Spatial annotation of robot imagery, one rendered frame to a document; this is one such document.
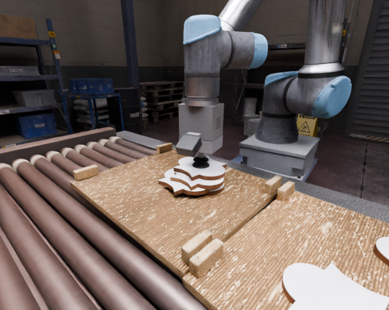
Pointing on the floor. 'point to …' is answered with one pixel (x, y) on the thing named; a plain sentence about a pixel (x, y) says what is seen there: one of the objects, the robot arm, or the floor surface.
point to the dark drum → (128, 95)
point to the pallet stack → (161, 99)
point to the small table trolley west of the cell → (90, 106)
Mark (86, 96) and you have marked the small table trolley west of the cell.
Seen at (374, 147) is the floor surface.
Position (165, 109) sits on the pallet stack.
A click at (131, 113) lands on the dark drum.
